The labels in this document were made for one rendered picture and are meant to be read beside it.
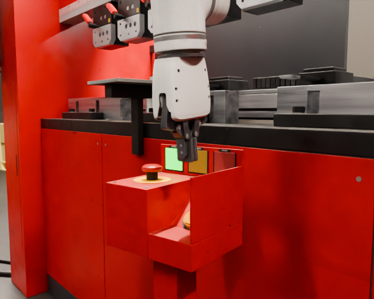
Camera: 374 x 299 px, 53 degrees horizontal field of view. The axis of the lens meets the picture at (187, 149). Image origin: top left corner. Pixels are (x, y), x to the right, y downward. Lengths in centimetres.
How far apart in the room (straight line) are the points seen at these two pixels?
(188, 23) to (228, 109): 53
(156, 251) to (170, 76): 29
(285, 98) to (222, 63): 91
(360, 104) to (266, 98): 51
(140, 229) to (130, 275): 71
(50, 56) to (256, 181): 138
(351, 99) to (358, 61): 227
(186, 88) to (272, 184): 34
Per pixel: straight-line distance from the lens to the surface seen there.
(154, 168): 70
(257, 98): 134
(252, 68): 171
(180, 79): 58
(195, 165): 75
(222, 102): 108
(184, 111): 59
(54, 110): 198
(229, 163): 71
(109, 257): 147
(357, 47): 315
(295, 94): 94
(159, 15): 60
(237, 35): 179
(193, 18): 60
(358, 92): 87
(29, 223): 200
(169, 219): 69
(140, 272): 131
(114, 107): 156
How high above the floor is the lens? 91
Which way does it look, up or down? 6 degrees down
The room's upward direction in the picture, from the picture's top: straight up
